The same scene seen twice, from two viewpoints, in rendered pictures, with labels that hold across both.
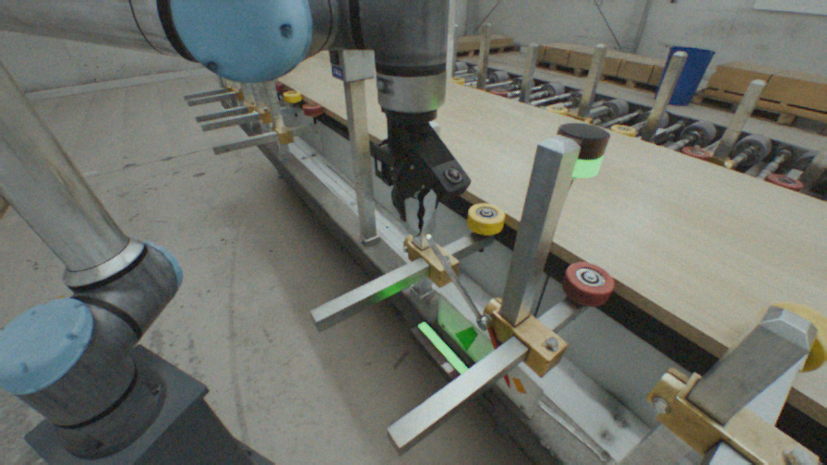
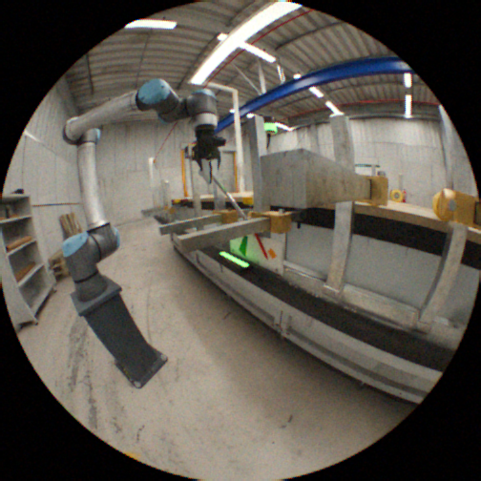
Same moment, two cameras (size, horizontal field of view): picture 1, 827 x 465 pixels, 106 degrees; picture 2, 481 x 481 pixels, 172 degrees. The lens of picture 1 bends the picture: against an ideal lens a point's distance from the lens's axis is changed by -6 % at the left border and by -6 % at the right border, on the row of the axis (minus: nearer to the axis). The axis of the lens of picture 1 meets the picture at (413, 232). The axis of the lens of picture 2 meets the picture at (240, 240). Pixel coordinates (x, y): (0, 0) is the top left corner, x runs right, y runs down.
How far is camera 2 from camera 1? 40 cm
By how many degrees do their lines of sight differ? 19
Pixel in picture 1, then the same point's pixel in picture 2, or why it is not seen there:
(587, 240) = not seen: hidden behind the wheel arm
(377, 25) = (192, 104)
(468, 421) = (263, 338)
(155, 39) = (132, 102)
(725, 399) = (345, 158)
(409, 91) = (201, 117)
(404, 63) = (199, 110)
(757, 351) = (336, 126)
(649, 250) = not seen: hidden behind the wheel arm
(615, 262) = not seen: hidden behind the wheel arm
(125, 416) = (91, 285)
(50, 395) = (72, 260)
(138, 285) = (104, 234)
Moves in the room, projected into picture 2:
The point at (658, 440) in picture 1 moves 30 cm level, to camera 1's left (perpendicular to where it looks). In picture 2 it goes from (339, 218) to (183, 227)
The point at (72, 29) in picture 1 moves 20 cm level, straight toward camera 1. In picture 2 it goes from (116, 108) to (125, 70)
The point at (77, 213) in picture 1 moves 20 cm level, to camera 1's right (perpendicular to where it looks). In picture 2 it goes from (94, 200) to (121, 192)
